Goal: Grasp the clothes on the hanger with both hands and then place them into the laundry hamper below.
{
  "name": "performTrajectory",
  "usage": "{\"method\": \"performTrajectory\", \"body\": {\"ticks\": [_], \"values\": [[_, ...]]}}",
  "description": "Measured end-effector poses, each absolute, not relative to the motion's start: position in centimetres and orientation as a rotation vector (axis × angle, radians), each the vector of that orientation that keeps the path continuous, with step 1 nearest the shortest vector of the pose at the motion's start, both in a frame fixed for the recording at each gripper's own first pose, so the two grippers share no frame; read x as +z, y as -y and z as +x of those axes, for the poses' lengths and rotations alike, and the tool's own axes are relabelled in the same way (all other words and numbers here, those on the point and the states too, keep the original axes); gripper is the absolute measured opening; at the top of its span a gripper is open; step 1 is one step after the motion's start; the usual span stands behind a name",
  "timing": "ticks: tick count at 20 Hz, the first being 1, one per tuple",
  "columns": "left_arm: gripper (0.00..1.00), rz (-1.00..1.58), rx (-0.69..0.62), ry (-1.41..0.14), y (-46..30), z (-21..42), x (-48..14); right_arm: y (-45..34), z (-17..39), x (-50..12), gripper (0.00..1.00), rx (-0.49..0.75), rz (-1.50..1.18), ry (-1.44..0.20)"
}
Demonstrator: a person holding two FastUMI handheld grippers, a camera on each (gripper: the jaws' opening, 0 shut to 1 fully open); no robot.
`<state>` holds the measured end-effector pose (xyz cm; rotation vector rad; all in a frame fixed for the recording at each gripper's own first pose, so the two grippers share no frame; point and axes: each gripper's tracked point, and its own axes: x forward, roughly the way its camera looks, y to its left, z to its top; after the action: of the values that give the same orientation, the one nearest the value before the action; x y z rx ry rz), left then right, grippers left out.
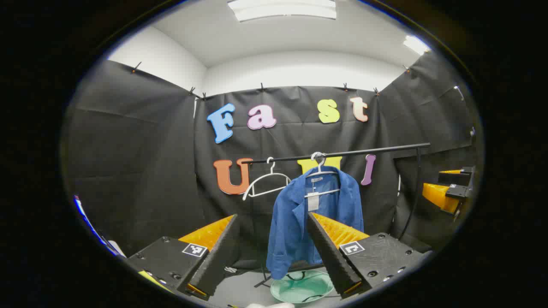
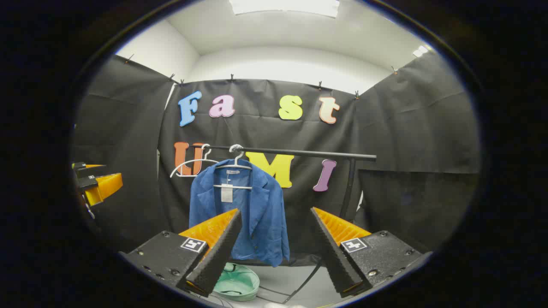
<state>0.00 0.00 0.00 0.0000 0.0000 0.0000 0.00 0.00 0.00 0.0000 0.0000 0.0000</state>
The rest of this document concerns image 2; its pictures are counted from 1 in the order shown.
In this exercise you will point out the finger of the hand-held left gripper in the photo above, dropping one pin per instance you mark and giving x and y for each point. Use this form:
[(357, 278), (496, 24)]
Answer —
[(83, 167), (105, 186)]

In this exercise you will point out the small ceiling light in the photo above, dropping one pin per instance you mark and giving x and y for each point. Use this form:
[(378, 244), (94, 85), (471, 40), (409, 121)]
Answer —
[(420, 51)]

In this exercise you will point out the large ceiling light panel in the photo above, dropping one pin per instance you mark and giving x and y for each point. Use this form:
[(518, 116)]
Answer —
[(282, 6)]

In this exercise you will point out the white plastic hanger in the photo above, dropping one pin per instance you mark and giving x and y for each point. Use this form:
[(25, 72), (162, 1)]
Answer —
[(199, 161)]

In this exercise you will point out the green laundry hamper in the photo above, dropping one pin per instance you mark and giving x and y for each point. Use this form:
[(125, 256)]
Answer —
[(244, 284)]

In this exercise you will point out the black backdrop cloth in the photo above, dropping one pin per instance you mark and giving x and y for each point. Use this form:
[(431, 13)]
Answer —
[(385, 128)]

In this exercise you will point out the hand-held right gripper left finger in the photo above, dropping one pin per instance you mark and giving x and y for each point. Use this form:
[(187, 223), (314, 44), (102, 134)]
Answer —
[(218, 252)]

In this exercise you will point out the row of black cloth clips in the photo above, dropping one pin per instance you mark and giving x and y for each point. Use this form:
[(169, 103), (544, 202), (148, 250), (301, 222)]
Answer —
[(231, 78)]

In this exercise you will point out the blue jacket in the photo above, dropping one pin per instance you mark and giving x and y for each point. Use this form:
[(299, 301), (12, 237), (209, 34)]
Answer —
[(265, 205)]

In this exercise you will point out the white hanger with taped hook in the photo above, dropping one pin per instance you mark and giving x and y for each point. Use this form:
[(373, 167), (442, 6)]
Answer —
[(244, 187)]

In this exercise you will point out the black clothes rack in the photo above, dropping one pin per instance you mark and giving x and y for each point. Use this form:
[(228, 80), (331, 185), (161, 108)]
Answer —
[(299, 152)]

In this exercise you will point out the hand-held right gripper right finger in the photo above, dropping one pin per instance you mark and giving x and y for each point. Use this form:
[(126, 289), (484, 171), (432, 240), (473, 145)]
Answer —
[(338, 261)]

